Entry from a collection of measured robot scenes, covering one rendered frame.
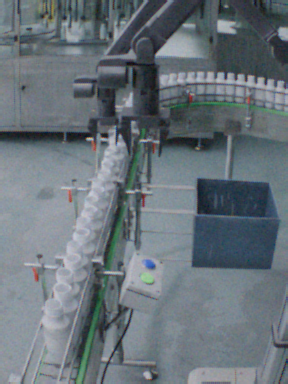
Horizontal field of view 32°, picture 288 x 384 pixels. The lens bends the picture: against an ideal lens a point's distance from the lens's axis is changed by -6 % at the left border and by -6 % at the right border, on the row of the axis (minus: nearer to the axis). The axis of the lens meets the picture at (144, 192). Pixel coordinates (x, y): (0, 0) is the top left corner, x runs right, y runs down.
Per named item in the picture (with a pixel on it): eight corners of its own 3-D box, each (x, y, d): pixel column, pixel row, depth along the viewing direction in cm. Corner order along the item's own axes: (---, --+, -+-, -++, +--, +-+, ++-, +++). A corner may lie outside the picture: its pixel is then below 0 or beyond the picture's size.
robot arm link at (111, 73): (153, 38, 98) (156, 33, 106) (95, 38, 99) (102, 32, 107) (152, 94, 104) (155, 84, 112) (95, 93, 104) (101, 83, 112)
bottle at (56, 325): (47, 364, 107) (37, 311, 100) (50, 348, 113) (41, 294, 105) (73, 367, 107) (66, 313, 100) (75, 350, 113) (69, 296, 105)
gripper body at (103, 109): (91, 116, 163) (91, 94, 159) (124, 117, 162) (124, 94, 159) (87, 123, 157) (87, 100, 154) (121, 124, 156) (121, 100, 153)
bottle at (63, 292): (82, 334, 118) (77, 280, 111) (81, 350, 113) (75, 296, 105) (57, 333, 118) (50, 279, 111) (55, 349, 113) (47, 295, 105)
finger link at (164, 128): (168, 163, 111) (170, 120, 107) (134, 161, 112) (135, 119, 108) (170, 150, 117) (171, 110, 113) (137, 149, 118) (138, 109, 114)
